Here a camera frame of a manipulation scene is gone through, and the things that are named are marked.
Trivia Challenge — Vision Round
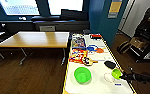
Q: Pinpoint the wide bright window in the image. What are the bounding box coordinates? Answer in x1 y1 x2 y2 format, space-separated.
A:
0 0 41 16

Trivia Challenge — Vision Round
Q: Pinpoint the tan wall plaque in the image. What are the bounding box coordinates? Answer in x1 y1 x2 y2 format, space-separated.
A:
107 0 123 19

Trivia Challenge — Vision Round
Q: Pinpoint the white table with dishes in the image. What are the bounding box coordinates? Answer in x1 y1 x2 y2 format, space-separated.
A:
61 33 137 94

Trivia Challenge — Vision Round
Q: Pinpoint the black wheeled cart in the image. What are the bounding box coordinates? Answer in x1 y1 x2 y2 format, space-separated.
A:
130 19 150 64

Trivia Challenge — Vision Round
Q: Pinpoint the dark backpack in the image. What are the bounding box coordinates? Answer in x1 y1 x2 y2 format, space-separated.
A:
117 40 133 55

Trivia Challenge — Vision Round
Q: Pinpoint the orange yellow snack bag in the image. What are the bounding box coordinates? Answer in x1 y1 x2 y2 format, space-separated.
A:
68 48 88 64

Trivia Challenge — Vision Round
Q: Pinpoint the colourful game box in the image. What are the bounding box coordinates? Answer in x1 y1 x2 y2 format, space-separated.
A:
71 36 87 49

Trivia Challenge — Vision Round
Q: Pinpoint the blue round paddle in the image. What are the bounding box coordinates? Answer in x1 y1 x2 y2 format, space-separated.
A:
86 45 97 54

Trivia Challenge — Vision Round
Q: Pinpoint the tan cardboard box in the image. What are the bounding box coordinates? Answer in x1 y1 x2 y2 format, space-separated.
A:
130 37 147 51

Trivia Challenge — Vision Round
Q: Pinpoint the small green bowl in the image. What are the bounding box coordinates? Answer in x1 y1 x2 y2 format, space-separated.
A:
111 68 123 80

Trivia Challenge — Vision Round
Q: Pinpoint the large green bowl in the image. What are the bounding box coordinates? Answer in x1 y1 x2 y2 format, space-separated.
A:
73 66 93 85

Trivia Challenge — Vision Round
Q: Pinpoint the red flat game piece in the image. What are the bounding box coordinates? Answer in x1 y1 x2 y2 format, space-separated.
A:
89 33 103 39

